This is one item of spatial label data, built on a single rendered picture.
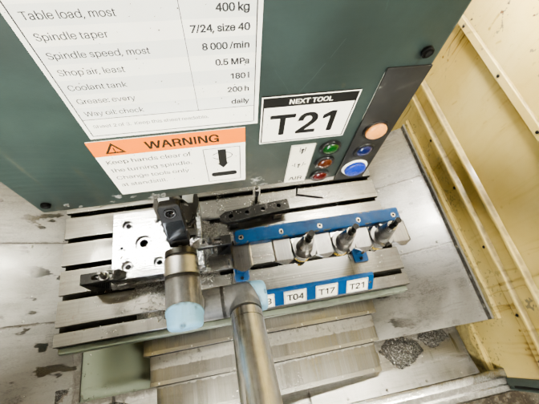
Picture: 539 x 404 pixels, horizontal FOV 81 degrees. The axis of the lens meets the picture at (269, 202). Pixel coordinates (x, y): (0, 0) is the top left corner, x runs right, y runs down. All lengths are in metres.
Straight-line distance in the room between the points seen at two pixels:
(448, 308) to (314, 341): 0.53
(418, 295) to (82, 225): 1.31
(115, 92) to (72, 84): 0.03
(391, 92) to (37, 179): 0.38
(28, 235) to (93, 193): 1.22
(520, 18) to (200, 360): 1.47
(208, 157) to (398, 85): 0.21
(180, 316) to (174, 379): 0.65
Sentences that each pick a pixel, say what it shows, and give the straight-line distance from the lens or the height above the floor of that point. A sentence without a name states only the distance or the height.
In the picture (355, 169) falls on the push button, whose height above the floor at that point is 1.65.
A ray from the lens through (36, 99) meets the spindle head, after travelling 0.32.
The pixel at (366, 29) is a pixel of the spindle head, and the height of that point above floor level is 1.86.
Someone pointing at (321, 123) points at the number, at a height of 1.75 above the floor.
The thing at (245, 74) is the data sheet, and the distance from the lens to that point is 0.28.
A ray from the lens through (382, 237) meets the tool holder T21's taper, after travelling 0.89.
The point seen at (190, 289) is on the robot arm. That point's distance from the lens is 0.69.
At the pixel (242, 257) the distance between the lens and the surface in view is 0.83.
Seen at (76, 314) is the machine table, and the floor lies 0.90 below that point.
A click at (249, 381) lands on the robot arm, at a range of 0.65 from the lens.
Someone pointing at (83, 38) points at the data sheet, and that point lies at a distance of 0.27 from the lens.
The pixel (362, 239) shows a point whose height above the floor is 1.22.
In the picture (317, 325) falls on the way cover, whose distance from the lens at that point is 1.31.
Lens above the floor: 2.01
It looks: 63 degrees down
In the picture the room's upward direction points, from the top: 9 degrees clockwise
